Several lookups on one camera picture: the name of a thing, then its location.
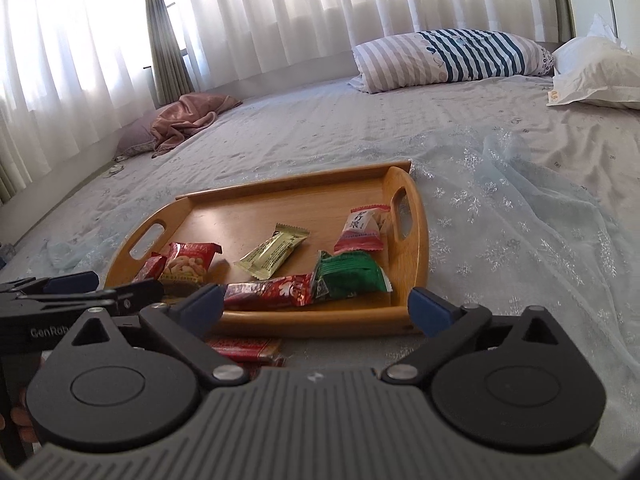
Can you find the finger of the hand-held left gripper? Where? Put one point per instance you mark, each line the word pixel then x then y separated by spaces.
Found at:
pixel 140 294
pixel 70 282

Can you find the green snack packet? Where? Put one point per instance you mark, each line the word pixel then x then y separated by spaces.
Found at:
pixel 350 275

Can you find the wooden tray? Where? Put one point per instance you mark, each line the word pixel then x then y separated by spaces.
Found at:
pixel 300 205

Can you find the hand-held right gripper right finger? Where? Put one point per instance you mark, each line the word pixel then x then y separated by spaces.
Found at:
pixel 425 312

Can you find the red nut snack packet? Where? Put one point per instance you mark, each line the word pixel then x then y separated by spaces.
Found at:
pixel 187 262

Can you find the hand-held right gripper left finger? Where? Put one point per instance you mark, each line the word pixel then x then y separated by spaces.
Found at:
pixel 200 307

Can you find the pink snack packet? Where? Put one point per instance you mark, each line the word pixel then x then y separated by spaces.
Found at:
pixel 362 230

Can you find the white sheer curtain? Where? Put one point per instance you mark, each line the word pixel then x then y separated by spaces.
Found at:
pixel 275 10

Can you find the pink crumpled cloth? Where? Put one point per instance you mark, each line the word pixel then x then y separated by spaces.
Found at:
pixel 187 117

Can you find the sheer snowflake cloth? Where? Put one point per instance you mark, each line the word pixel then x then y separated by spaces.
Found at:
pixel 525 260

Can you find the white pillow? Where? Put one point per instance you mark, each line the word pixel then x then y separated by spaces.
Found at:
pixel 600 70

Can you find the person's left hand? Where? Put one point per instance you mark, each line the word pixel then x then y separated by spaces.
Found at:
pixel 22 417

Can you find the pale green wafer packet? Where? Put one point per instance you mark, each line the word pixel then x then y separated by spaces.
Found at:
pixel 272 252

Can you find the small dark red snack bar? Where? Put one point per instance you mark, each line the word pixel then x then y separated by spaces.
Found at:
pixel 149 267

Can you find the long red snack bar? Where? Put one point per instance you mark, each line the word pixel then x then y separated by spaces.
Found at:
pixel 270 292

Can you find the small white object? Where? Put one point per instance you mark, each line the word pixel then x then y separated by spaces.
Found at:
pixel 117 167

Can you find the green curtain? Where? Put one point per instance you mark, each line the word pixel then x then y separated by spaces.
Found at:
pixel 167 35
pixel 561 0
pixel 9 180

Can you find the red clear cracker packet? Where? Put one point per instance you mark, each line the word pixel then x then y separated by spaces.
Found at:
pixel 242 347

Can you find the purple pillow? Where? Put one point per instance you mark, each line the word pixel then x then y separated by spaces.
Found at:
pixel 135 137

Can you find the blue grey striped pillow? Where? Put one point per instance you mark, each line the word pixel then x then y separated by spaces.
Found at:
pixel 450 55

